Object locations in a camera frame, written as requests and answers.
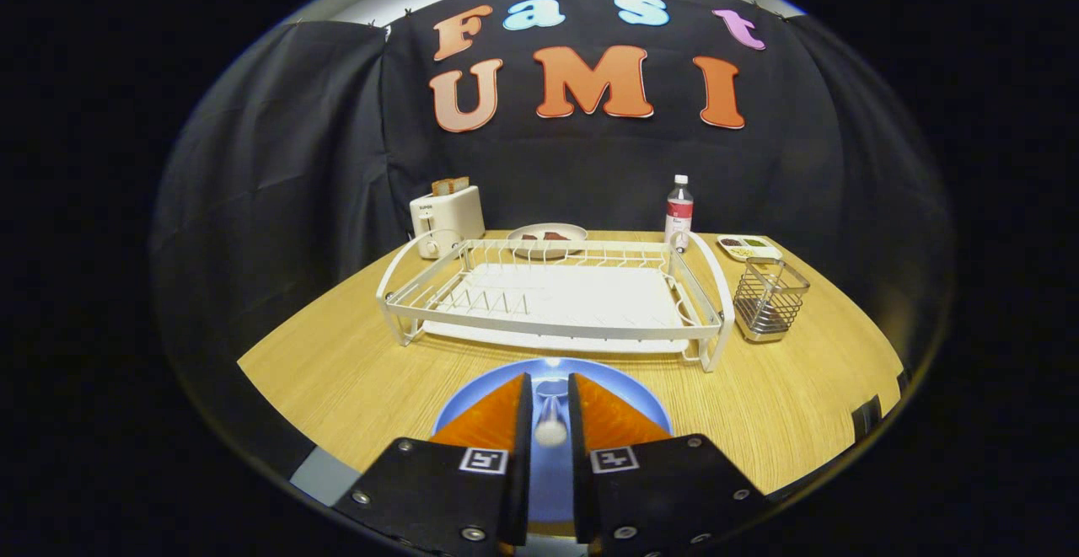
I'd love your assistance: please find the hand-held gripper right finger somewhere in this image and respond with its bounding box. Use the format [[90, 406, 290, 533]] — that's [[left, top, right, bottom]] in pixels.
[[567, 372, 770, 557]]

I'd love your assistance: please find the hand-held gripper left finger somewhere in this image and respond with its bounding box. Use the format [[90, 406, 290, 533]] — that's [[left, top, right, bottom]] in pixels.
[[333, 372, 534, 557]]

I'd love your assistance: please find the blue plate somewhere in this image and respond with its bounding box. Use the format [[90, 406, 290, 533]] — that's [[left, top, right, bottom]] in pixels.
[[432, 357, 674, 524]]

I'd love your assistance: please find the metal spoon with white handle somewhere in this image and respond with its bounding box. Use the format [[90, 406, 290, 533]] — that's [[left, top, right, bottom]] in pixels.
[[534, 378, 570, 447]]

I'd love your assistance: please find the white dish rack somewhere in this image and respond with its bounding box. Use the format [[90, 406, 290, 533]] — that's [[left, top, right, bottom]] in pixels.
[[376, 231, 736, 373]]

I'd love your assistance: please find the metal wire basket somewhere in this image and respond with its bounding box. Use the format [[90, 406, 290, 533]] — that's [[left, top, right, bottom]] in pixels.
[[733, 257, 811, 344]]

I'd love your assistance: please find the white divided dish of beans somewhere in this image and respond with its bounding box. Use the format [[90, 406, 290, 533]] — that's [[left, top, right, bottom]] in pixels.
[[717, 234, 783, 263]]

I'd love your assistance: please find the beige plate with meat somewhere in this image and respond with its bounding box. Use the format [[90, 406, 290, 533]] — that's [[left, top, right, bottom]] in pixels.
[[507, 222, 588, 259]]

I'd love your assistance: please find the white toaster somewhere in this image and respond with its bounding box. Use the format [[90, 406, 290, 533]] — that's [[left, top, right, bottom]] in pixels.
[[410, 185, 486, 260]]

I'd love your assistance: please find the clear bottle with red label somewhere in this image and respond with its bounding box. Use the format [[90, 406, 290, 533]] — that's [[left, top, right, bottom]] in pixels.
[[664, 174, 695, 253]]

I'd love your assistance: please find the black backdrop cloth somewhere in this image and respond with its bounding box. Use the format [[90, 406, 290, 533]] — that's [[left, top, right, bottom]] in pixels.
[[152, 0, 953, 423]]

